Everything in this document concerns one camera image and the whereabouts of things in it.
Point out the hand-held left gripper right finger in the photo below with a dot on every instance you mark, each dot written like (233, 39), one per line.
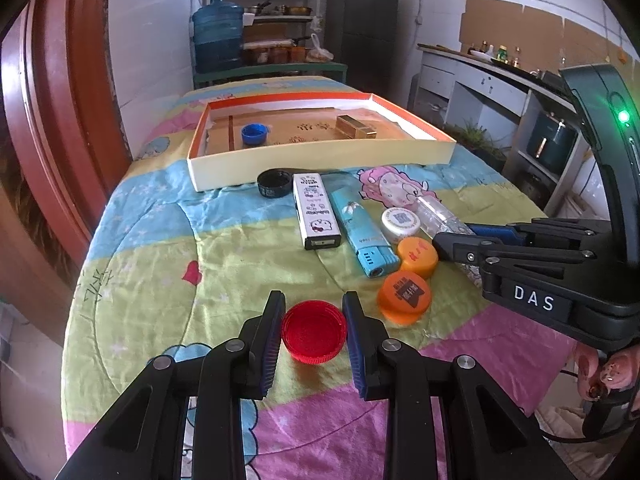
(352, 347)

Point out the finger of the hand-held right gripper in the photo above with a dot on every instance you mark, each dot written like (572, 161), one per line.
(492, 233)
(457, 247)

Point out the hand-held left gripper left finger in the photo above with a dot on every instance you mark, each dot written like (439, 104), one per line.
(270, 352)

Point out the red bottle cap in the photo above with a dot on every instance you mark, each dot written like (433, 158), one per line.
(314, 332)

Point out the orange cap with red print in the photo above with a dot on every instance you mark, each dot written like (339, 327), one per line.
(415, 257)

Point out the teal lighter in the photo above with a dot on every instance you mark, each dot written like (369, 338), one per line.
(362, 235)

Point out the orange rimmed cardboard box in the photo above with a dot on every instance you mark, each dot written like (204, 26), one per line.
(250, 170)

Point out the person's right hand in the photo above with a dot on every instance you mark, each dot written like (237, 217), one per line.
(587, 367)

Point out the clear plastic bottle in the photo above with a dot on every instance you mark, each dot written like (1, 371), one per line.
(435, 212)

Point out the white round lid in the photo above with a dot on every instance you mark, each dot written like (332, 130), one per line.
(400, 225)

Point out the orange cap with black label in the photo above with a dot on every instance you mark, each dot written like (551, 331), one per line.
(402, 295)

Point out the dark teal air fryer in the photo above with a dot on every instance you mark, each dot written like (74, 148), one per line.
(550, 140)

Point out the green plants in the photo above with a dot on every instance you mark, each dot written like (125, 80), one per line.
(475, 135)

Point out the white cartoon print lighter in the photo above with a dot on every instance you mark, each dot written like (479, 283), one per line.
(315, 210)

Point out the white counter cabinet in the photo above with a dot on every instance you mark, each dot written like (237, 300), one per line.
(480, 85)

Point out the small gold box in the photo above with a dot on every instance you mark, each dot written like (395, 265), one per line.
(352, 125)

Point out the grey gas cylinder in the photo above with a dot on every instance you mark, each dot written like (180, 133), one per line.
(416, 90)

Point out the brown sauce bottle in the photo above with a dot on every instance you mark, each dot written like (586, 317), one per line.
(516, 58)

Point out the cartoon printed blanket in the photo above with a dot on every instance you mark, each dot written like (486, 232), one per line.
(150, 240)

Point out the black bottle cap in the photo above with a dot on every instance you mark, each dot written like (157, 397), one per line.
(274, 187)

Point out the green lidded jar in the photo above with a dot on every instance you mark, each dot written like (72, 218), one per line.
(502, 55)

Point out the blue bottle cap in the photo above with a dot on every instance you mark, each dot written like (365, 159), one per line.
(254, 136)

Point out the plastic bag of food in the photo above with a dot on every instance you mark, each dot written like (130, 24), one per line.
(320, 52)

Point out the black refrigerator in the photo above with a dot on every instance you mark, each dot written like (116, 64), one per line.
(362, 25)

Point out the orange food container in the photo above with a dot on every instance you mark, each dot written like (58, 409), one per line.
(281, 55)
(298, 54)

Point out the green bench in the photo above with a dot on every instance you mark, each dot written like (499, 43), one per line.
(270, 68)

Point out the brown food container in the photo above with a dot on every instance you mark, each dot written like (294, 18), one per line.
(257, 55)

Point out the brown cardboard box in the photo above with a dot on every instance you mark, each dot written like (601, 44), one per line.
(265, 32)

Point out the blue water jug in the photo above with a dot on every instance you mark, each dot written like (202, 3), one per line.
(217, 35)

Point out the red wooden door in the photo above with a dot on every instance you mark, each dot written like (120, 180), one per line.
(50, 110)

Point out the cardboard wall sheets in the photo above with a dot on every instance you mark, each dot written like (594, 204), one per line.
(500, 20)

